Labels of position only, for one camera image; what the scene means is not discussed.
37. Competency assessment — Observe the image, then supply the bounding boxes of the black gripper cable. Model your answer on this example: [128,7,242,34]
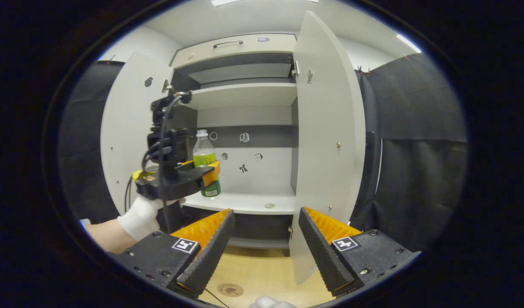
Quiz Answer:
[124,175,133,214]

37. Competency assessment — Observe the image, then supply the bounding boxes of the green label plastic bottle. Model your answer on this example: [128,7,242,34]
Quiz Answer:
[192,130,222,199]

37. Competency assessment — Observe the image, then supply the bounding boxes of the round wooden coaster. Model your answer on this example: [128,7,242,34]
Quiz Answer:
[217,283,244,297]

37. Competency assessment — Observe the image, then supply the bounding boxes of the long ceiling light panel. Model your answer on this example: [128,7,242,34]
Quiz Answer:
[211,0,319,6]

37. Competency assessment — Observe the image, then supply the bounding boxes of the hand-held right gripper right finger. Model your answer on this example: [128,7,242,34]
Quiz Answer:
[298,207,421,297]

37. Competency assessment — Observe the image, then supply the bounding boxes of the black backdrop cloth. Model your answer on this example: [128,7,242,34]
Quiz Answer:
[59,53,468,253]

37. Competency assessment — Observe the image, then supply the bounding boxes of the white cabinet door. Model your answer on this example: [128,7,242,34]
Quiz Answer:
[100,52,177,214]
[288,11,366,285]

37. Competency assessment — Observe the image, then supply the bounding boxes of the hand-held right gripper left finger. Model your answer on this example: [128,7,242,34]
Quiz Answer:
[115,208,236,299]

